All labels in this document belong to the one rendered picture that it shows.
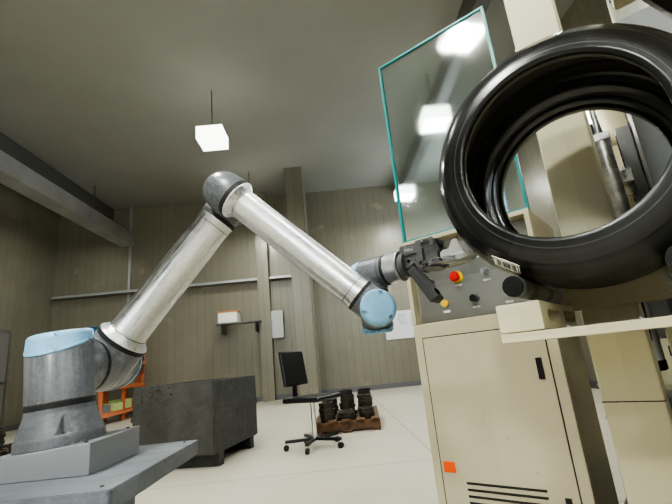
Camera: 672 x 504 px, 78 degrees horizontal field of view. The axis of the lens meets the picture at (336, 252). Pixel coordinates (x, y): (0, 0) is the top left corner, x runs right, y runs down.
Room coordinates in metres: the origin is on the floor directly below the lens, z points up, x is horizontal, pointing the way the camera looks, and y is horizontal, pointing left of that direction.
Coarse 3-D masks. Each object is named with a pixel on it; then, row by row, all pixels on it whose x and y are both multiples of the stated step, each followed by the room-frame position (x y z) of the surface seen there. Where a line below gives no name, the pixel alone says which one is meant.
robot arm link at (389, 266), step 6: (396, 252) 1.12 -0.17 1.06; (384, 258) 1.13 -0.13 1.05; (390, 258) 1.12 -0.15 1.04; (396, 258) 1.12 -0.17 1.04; (384, 264) 1.12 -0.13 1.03; (390, 264) 1.11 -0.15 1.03; (396, 264) 1.11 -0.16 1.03; (384, 270) 1.13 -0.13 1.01; (390, 270) 1.12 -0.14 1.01; (396, 270) 1.11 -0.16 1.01; (384, 276) 1.14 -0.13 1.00; (390, 276) 1.13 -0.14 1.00; (396, 276) 1.12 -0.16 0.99; (402, 276) 1.13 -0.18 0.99; (390, 282) 1.15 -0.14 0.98; (396, 282) 1.15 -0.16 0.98
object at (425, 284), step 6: (408, 270) 1.11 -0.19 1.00; (414, 270) 1.10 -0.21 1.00; (414, 276) 1.10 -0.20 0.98; (420, 276) 1.08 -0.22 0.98; (426, 276) 1.11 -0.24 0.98; (420, 282) 1.09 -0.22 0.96; (426, 282) 1.08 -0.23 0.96; (420, 288) 1.09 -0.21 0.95; (426, 288) 1.08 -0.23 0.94; (432, 288) 1.08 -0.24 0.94; (426, 294) 1.08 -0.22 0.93; (432, 294) 1.07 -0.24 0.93; (438, 294) 1.07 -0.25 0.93; (432, 300) 1.07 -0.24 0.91; (438, 300) 1.08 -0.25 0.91
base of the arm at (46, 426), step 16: (64, 400) 1.00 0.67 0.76; (80, 400) 1.03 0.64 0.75; (32, 416) 0.99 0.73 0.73; (48, 416) 0.99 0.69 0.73; (64, 416) 1.00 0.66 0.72; (80, 416) 1.02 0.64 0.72; (96, 416) 1.07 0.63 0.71; (32, 432) 0.98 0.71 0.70; (48, 432) 0.98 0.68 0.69; (64, 432) 1.00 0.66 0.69; (80, 432) 1.01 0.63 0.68; (96, 432) 1.05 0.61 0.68; (16, 448) 0.98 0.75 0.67; (32, 448) 0.97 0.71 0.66; (48, 448) 0.97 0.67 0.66
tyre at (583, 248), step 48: (528, 48) 0.78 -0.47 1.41; (576, 48) 0.72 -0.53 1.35; (624, 48) 0.68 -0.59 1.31; (480, 96) 0.85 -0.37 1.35; (528, 96) 0.98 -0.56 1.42; (576, 96) 0.95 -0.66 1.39; (624, 96) 0.90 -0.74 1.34; (480, 144) 1.06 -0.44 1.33; (480, 192) 1.12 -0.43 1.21; (480, 240) 0.89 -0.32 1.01; (528, 240) 0.83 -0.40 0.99; (576, 240) 0.77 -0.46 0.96; (624, 240) 0.73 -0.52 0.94; (576, 288) 0.96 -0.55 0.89
